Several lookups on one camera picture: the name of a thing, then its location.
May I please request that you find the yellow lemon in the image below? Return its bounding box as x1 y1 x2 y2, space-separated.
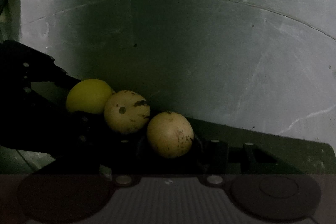
66 79 115 114

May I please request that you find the smooth tan passion fruit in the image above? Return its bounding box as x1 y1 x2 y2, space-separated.
147 111 194 157

